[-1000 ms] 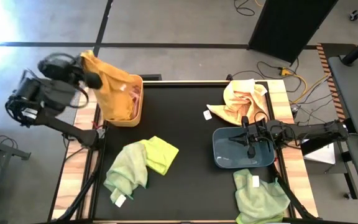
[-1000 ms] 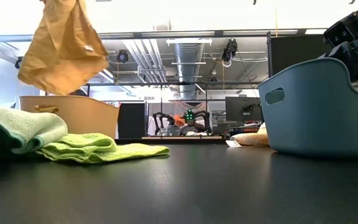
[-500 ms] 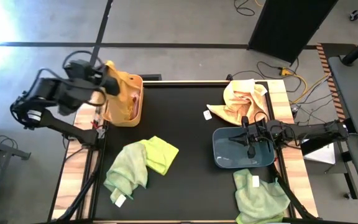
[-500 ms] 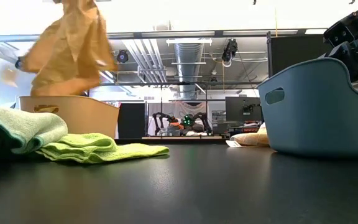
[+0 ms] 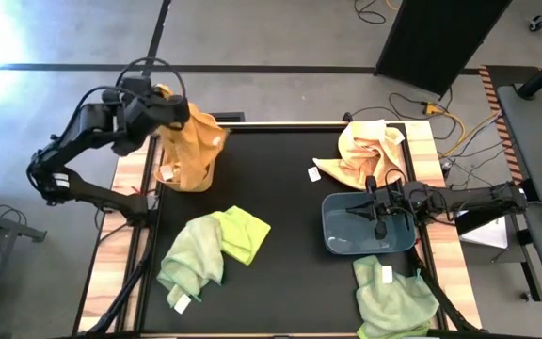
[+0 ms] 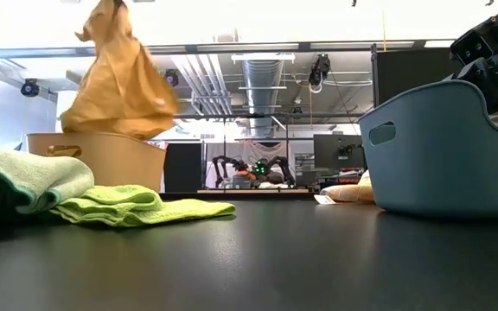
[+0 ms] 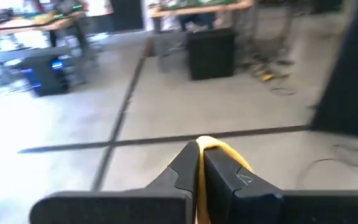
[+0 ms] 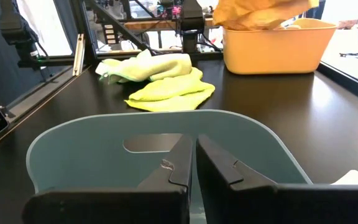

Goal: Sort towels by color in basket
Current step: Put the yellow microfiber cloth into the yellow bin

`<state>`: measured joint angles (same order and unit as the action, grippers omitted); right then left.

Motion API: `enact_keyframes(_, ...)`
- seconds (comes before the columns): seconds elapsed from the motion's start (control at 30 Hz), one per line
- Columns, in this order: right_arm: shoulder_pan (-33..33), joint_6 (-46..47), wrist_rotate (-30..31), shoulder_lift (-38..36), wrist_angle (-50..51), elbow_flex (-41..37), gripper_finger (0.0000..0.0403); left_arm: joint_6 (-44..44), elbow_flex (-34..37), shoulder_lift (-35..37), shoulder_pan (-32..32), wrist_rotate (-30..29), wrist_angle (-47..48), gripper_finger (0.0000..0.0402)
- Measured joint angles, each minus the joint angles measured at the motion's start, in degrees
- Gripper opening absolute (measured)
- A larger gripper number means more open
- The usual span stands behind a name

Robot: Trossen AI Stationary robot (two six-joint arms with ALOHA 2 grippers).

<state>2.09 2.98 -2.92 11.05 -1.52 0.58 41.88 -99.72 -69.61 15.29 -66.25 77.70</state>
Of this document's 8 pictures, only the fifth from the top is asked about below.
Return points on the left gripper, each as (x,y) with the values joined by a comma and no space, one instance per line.
(158,110)

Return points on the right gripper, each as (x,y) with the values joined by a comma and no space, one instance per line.
(393,202)

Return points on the orange towel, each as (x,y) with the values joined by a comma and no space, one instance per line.
(191,146)

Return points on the pale yellow towel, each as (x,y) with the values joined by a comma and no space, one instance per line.
(365,155)

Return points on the pale green towel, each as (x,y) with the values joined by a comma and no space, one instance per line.
(393,306)
(191,259)

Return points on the lime green towel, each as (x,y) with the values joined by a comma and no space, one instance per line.
(243,233)

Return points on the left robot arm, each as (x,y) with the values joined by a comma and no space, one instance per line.
(78,136)

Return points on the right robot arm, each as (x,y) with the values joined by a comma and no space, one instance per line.
(468,200)

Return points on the blue plastic basket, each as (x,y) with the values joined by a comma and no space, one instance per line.
(346,235)

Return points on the wooden table side board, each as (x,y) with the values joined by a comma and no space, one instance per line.
(440,155)
(111,263)

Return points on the black partition panel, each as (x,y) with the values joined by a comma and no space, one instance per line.
(435,37)

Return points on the chair caster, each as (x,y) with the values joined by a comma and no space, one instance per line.
(538,22)

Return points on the black frame strut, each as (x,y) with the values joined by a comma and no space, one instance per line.
(125,292)
(445,301)

